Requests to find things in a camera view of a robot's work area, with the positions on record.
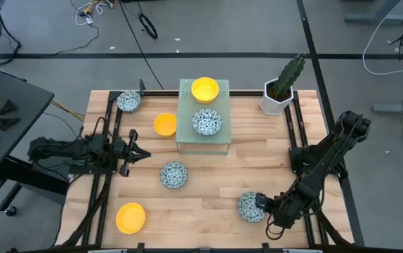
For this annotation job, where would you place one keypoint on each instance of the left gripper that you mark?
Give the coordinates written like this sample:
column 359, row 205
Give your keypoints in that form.
column 127, row 165

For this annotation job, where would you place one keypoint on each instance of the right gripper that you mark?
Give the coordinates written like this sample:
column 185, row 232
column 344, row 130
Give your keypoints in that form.
column 289, row 209

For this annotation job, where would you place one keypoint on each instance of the teal floral patterned bowl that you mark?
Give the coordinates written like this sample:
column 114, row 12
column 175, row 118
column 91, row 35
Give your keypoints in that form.
column 206, row 121
column 248, row 207
column 128, row 101
column 173, row 174

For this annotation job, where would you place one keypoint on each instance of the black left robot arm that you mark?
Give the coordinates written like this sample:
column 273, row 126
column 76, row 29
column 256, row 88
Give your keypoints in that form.
column 57, row 149

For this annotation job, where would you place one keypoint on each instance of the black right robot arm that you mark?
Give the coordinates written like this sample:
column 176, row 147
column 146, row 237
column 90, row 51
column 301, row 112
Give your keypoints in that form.
column 328, row 152

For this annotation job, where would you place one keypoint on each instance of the green perforated metal shelf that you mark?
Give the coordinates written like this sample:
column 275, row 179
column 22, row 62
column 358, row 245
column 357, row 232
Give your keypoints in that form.
column 185, row 137

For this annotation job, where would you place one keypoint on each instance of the white hexagonal plant pot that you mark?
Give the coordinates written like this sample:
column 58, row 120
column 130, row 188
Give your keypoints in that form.
column 270, row 105

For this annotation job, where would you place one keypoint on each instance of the green cactus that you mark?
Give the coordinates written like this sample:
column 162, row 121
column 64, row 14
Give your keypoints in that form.
column 287, row 75

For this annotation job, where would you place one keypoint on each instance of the black caster wheel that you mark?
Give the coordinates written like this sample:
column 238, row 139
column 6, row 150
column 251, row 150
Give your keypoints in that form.
column 10, row 211

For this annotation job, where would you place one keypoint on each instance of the grey desk foot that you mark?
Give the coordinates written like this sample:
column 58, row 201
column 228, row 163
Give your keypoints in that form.
column 398, row 108
column 377, row 18

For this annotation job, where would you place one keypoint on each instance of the silver aluminium rail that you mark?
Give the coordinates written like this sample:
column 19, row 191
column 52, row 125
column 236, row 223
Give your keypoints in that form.
column 108, row 251
column 303, row 251

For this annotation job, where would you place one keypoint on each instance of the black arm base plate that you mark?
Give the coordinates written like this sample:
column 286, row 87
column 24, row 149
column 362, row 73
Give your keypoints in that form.
column 293, row 158
column 82, row 171

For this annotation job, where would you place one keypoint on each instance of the black aluminium rig frame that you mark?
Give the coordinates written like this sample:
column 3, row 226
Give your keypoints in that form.
column 243, row 92

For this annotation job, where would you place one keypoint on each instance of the black triangular bracket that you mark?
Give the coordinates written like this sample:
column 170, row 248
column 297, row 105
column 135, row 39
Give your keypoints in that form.
column 8, row 123
column 9, row 107

